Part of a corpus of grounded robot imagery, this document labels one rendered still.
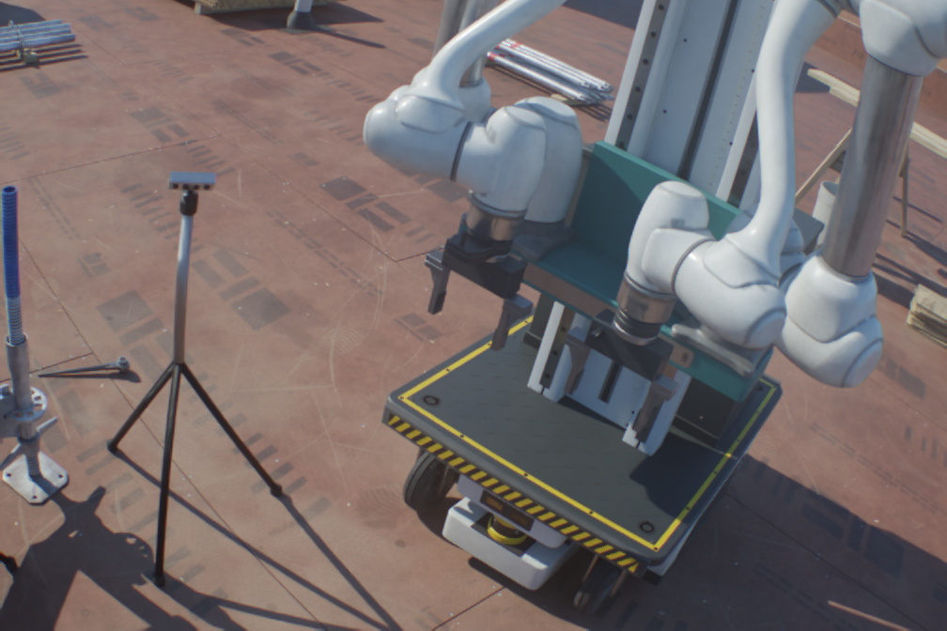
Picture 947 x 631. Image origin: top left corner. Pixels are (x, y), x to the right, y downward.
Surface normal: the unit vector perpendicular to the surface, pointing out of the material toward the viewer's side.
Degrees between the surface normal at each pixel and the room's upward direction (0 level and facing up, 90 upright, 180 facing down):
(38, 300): 0
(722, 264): 61
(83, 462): 0
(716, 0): 90
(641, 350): 90
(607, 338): 90
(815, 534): 0
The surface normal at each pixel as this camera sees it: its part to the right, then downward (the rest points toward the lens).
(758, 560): 0.23, -0.84
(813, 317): -0.77, 0.25
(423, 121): -0.04, -0.01
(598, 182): -0.55, 0.29
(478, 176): -0.29, 0.51
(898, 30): -0.74, 0.44
